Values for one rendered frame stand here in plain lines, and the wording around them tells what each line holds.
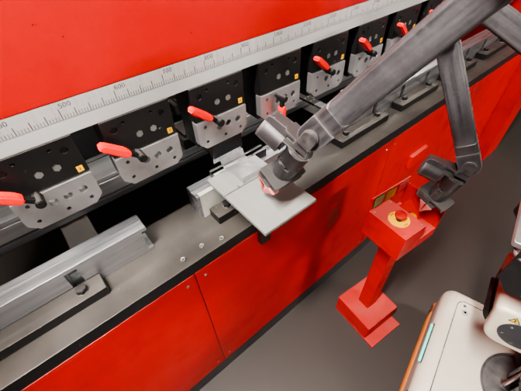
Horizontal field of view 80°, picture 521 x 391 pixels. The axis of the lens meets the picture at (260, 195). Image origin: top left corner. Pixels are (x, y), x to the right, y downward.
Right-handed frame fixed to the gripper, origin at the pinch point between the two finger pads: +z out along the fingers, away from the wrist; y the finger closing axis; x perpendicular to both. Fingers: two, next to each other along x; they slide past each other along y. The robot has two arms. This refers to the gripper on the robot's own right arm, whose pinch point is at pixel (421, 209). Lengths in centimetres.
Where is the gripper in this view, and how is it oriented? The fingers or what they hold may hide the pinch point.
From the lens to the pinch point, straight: 121.9
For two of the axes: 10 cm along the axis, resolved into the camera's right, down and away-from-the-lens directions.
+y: -5.5, -7.3, 4.0
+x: -8.3, 4.2, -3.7
